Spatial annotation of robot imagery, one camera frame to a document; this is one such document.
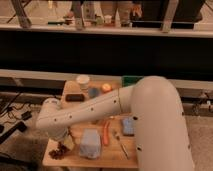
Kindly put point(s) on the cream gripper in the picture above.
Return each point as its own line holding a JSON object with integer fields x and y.
{"x": 69, "y": 142}

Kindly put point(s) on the dark red grape bunch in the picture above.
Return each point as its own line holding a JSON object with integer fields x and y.
{"x": 59, "y": 152}

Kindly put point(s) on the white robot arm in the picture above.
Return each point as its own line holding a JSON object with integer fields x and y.
{"x": 161, "y": 136}

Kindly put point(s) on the light blue cloth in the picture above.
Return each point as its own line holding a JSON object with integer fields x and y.
{"x": 90, "y": 144}

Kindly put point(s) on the orange carrot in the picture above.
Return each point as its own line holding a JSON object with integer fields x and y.
{"x": 105, "y": 137}

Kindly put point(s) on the wooden table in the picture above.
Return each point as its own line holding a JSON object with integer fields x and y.
{"x": 110, "y": 161}

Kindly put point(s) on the black rectangular block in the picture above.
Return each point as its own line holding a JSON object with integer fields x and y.
{"x": 74, "y": 97}

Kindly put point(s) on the black clamp on floor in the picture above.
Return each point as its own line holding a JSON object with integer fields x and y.
{"x": 20, "y": 126}

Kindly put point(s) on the blue scrub sponge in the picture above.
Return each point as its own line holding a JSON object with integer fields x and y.
{"x": 127, "y": 126}

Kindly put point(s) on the white paper cup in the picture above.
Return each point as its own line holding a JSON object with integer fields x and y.
{"x": 83, "y": 82}

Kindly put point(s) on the orange apple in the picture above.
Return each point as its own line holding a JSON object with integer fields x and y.
{"x": 106, "y": 87}

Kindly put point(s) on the green plastic tray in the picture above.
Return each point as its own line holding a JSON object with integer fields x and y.
{"x": 130, "y": 80}

